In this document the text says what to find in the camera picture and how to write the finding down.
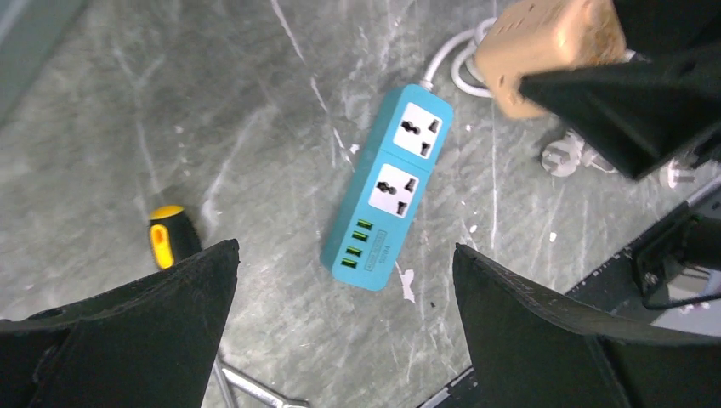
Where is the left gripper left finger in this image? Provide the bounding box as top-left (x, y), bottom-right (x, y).
top-left (1, 240), bottom-right (239, 407)

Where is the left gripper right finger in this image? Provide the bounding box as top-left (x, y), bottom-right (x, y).
top-left (452, 244), bottom-right (720, 407)

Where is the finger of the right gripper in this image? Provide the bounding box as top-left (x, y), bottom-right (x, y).
top-left (519, 1), bottom-right (720, 180)

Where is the beige cube plug adapter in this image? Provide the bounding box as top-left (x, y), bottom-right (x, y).
top-left (474, 0), bottom-right (627, 119)

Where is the teal power strip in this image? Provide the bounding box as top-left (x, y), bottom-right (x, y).
top-left (321, 84), bottom-right (453, 291)

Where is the silver combination wrench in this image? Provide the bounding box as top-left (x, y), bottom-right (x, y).
top-left (212, 355), bottom-right (310, 408)

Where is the yellow black screwdriver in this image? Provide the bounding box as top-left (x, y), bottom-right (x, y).
top-left (148, 205), bottom-right (202, 270)

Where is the white coiled power cable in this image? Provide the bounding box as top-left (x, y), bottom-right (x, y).
top-left (419, 16), bottom-right (621, 179)

